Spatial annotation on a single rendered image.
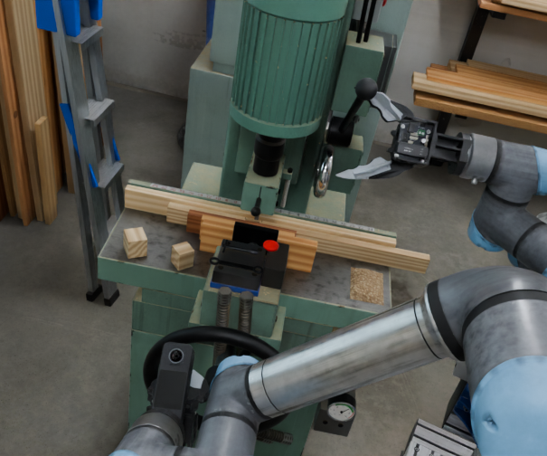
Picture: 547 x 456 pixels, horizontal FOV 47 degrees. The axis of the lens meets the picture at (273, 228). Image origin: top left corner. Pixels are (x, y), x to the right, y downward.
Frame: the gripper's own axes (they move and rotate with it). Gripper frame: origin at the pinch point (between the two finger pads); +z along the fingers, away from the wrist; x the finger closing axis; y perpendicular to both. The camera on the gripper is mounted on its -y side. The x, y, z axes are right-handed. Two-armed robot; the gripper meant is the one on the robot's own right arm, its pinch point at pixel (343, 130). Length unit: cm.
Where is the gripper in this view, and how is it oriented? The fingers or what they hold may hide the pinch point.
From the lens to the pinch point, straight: 108.7
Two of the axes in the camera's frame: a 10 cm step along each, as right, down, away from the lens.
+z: -9.8, -2.1, 0.0
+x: -2.1, 9.8, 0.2
